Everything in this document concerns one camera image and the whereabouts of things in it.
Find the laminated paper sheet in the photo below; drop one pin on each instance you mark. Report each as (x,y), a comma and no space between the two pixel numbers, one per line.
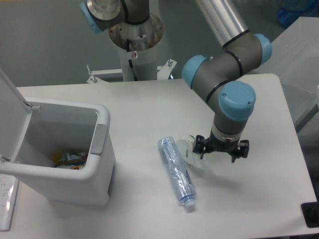
(8,192)

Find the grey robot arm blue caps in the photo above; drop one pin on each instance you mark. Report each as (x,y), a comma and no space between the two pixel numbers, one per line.
(216,81)

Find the white trash can open lid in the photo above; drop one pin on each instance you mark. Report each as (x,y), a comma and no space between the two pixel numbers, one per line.
(33,129)

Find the white metal base bracket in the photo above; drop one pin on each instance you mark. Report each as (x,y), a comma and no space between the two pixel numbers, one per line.
(133,72)

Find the colourful trash inside can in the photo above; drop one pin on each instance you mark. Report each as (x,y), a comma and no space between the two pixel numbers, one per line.
(70,160)

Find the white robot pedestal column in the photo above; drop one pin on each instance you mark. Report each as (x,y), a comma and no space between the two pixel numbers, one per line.
(138,42)

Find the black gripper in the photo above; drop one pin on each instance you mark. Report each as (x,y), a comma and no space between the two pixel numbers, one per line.
(236,149)

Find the crushed clear plastic bottle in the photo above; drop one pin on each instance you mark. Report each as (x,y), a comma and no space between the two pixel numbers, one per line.
(177,172)

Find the clear plastic wrapper green print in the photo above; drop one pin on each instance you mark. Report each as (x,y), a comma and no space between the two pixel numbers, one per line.
(198,164)

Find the black device at table edge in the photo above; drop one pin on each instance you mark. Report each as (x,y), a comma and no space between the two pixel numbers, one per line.
(310,212)

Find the blue object in background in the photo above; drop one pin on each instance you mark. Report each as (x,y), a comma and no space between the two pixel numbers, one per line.
(290,10)

